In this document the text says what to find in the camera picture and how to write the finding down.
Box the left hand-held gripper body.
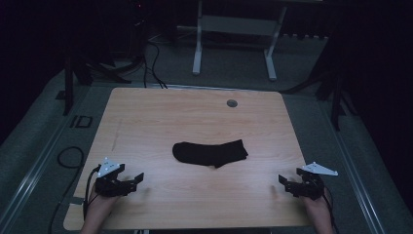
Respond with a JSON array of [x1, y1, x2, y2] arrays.
[[93, 157, 137, 198]]

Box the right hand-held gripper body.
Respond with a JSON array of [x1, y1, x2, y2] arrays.
[[285, 161, 339, 201]]

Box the black sock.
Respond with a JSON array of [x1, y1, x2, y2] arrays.
[[171, 138, 249, 169]]

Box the person's left hand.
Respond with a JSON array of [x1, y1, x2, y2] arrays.
[[88, 186, 122, 225]]

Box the person's right hand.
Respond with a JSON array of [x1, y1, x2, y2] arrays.
[[302, 191, 333, 225]]

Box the black metal stand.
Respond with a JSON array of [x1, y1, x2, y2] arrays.
[[282, 45, 358, 132], [56, 53, 132, 117]]

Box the left hand-held gripper cable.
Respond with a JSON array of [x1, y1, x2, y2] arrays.
[[82, 165, 102, 222]]

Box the hand-held gripper cable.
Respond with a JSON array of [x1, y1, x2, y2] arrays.
[[82, 165, 102, 222], [320, 183, 341, 234]]

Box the right hand-held gripper cable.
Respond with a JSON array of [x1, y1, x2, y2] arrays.
[[320, 183, 341, 234]]

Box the grey floor rail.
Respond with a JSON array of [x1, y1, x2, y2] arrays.
[[0, 85, 91, 228], [319, 97, 388, 234]]

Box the black floor cable loop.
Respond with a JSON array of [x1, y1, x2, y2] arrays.
[[48, 145, 86, 234]]

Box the black cables on floor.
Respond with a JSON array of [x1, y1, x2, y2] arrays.
[[141, 38, 169, 90]]

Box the white desk frame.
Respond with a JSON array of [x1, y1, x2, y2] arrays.
[[192, 0, 288, 82]]

